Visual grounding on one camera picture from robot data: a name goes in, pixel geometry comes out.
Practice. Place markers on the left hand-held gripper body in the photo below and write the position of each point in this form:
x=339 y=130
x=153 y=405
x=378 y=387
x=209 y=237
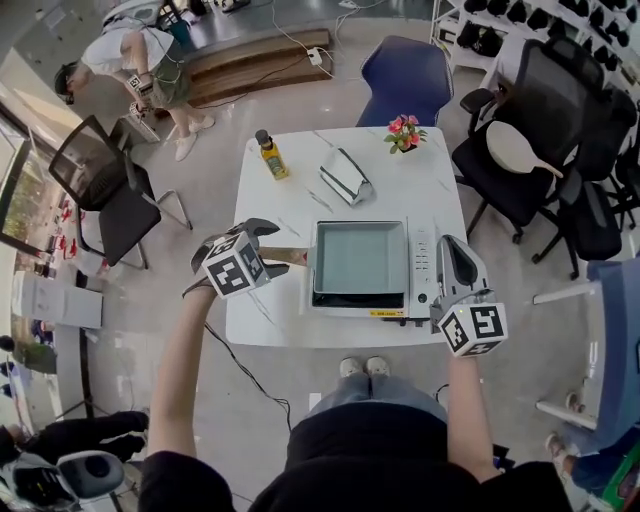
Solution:
x=232 y=267

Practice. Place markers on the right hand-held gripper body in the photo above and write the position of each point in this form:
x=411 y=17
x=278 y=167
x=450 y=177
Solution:
x=472 y=330

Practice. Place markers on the square grey frying pan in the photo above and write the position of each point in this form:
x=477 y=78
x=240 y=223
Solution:
x=360 y=255

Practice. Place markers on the white portable induction cooktop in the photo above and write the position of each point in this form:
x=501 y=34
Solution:
x=422 y=260

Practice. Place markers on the person's left forearm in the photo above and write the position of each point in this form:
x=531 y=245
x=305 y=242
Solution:
x=175 y=375

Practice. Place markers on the person's right forearm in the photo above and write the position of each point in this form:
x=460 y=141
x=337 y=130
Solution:
x=470 y=415

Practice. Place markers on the white marble table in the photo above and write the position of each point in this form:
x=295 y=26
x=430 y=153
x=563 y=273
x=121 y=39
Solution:
x=290 y=210

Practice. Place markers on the yellow oil bottle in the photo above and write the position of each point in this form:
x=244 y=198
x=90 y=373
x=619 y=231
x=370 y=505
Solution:
x=274 y=160

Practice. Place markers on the white silver pouch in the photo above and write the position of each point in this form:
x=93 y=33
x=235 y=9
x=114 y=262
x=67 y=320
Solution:
x=345 y=175

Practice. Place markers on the person's right white shoe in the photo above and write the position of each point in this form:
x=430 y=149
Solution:
x=378 y=366

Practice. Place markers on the person's white shoe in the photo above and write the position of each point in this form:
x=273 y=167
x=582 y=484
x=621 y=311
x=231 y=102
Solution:
x=351 y=367
x=378 y=366

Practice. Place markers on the black mesh cantilever chair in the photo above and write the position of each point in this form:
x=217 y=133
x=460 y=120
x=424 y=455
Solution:
x=125 y=220

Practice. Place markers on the person's left white shoe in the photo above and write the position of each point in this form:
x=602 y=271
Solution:
x=351 y=367

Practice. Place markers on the person's blue jeans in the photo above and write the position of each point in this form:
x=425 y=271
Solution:
x=360 y=395

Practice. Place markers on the black mesh office chair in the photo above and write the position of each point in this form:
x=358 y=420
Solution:
x=510 y=190
x=595 y=220

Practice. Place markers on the blue covered table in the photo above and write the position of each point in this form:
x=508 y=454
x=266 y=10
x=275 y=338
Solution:
x=620 y=350

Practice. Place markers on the person's black shirt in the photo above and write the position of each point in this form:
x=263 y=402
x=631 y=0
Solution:
x=375 y=460

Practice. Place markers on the wooden step platform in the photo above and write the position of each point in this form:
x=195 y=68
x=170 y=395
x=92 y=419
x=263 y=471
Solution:
x=250 y=65

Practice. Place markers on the potted pink flowers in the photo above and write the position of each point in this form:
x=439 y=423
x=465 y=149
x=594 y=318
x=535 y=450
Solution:
x=404 y=131

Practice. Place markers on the white cardboard box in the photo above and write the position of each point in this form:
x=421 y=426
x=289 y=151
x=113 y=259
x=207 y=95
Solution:
x=60 y=300

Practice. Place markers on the white power strip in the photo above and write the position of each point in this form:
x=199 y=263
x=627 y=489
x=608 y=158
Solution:
x=316 y=56

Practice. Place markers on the cream round fan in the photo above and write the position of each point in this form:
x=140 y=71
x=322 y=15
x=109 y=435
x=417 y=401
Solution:
x=515 y=147

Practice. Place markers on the blue chair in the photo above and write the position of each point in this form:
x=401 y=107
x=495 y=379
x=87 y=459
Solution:
x=405 y=80

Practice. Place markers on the grey pod backpack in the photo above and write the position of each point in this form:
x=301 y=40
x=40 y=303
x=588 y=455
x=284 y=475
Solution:
x=90 y=470

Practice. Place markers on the white shelf rack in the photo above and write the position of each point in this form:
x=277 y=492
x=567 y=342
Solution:
x=452 y=55

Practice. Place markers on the white pod backpack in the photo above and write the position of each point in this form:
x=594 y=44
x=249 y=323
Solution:
x=132 y=10

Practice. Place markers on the row of black headsets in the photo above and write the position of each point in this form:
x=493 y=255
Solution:
x=480 y=37

